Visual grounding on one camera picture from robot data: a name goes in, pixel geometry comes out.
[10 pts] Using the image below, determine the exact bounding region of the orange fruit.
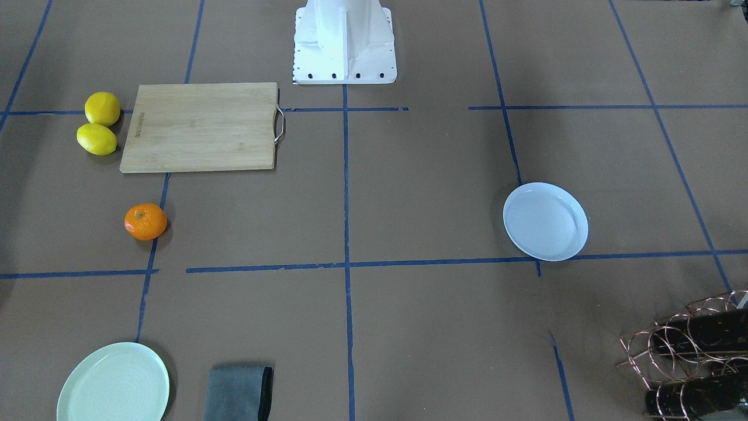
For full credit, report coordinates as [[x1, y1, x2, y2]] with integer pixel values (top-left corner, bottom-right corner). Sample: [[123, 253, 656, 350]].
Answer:
[[123, 203, 168, 241]]

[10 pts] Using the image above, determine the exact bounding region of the light blue plate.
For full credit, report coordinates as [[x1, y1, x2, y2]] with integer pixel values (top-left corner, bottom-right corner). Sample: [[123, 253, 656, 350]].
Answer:
[[502, 183, 590, 262]]

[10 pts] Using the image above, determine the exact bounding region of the light green plate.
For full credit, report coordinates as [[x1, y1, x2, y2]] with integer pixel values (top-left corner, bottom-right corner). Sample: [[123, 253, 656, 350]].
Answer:
[[56, 342, 170, 420]]

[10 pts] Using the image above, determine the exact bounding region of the wooden cutting board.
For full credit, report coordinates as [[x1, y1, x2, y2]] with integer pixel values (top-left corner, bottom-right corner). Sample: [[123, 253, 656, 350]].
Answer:
[[120, 82, 285, 174]]

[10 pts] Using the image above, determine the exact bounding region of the grey folded cloth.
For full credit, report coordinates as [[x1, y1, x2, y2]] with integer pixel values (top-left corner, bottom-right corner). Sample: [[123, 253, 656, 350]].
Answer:
[[203, 365, 273, 420]]

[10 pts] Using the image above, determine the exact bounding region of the lower yellow lemon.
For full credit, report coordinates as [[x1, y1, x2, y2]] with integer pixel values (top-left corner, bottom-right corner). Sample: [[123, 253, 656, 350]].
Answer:
[[77, 123, 118, 156]]

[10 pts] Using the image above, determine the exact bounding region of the yellow lemon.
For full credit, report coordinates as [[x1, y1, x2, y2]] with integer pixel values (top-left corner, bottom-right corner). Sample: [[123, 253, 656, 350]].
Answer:
[[77, 123, 118, 156], [84, 91, 121, 127]]

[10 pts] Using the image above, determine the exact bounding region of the upper yellow lemon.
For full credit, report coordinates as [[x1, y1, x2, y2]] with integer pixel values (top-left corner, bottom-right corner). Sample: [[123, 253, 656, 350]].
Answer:
[[84, 91, 121, 127]]

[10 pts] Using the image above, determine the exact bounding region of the dark wine bottle upper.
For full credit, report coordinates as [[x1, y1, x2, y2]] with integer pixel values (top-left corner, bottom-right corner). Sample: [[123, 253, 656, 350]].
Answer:
[[651, 308, 747, 357]]

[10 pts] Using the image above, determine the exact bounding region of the dark wine bottle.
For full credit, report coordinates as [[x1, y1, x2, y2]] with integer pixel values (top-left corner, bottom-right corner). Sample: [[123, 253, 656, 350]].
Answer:
[[651, 308, 747, 357], [645, 373, 747, 419]]

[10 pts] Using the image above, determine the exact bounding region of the dark wine bottle lower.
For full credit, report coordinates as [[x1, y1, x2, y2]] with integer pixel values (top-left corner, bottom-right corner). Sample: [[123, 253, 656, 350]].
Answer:
[[645, 373, 747, 419]]

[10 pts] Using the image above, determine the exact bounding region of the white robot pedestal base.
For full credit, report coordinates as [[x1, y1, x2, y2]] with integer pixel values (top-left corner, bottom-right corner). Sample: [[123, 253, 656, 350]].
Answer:
[[292, 1, 398, 85]]

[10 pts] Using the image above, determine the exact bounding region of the copper wire bottle rack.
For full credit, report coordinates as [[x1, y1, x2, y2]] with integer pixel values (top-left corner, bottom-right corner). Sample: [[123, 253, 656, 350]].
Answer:
[[619, 291, 747, 420]]

